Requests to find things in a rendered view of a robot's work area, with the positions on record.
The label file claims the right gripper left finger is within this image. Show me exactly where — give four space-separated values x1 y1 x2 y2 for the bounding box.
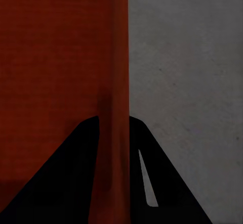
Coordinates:
0 116 100 224

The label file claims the storage box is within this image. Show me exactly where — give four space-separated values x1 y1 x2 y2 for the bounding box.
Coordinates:
0 0 130 224

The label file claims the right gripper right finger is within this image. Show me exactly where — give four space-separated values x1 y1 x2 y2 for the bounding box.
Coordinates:
129 116 213 224

